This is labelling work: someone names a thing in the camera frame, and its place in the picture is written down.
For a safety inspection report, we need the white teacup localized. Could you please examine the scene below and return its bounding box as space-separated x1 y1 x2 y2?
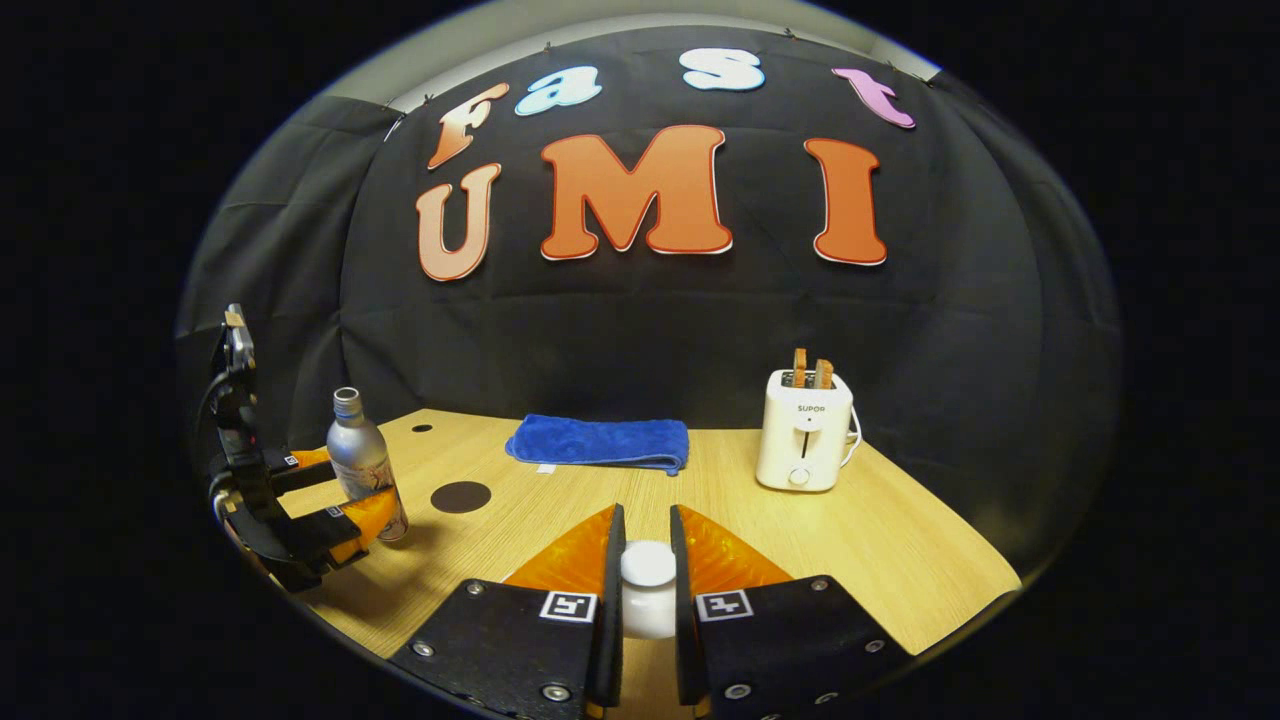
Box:
622 586 679 641

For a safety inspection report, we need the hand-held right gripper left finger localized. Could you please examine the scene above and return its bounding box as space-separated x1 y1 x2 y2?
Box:
388 503 628 720

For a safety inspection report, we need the blue towel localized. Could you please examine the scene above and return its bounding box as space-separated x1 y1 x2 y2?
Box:
504 413 691 476

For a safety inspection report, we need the silver water bottle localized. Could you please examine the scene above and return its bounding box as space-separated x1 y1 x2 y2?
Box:
326 387 409 543

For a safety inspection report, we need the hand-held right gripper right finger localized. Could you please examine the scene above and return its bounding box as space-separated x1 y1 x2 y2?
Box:
670 503 913 720

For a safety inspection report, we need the dark brown round coaster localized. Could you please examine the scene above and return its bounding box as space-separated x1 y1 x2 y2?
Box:
430 481 493 515

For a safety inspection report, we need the white teacup lid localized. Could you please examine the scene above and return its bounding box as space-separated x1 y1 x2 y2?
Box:
620 540 679 591

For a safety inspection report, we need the black backdrop cloth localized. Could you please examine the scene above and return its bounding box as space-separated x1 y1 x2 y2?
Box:
175 25 1121 581

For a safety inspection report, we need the white toaster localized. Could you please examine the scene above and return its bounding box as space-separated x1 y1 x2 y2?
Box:
756 369 855 493

